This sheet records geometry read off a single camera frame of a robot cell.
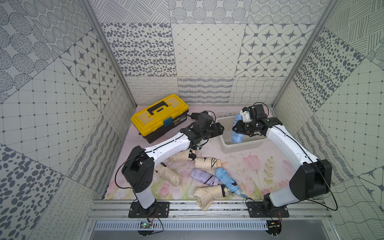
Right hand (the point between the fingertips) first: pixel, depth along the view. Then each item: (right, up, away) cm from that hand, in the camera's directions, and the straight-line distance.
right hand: (235, 130), depth 84 cm
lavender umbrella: (-18, -26, -2) cm, 32 cm away
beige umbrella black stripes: (-16, -19, +2) cm, 25 cm away
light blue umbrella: (-1, -3, -5) cm, 6 cm away
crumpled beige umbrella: (-36, -25, -4) cm, 44 cm away
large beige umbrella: (-18, -31, -11) cm, 38 cm away
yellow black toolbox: (-48, +6, +5) cm, 49 cm away
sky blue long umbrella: (-5, -27, -6) cm, 28 cm away
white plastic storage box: (+11, -6, -2) cm, 12 cm away
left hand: (-8, +3, -3) cm, 10 cm away
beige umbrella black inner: (-31, -16, +4) cm, 35 cm away
